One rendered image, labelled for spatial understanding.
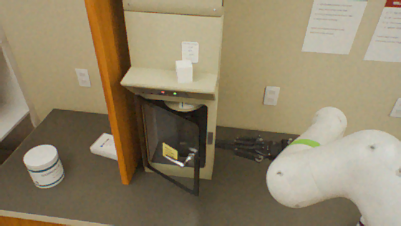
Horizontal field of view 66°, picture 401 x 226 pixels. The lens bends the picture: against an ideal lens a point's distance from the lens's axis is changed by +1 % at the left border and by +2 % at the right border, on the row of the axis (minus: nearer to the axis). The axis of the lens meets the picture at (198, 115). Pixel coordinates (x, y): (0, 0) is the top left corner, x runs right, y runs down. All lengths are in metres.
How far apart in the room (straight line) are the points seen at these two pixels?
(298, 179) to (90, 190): 1.03
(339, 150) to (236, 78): 1.02
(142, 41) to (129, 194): 0.69
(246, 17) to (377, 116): 0.87
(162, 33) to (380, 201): 0.78
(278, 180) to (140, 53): 0.67
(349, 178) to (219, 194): 0.85
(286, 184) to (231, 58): 0.96
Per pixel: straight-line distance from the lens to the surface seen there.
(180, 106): 1.22
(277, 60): 1.55
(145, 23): 1.07
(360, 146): 0.64
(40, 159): 1.49
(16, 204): 1.57
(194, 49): 1.06
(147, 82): 1.05
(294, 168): 0.68
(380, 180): 0.64
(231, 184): 1.45
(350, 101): 1.74
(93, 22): 1.03
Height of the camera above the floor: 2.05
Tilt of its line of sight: 38 degrees down
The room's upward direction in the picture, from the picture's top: 1 degrees clockwise
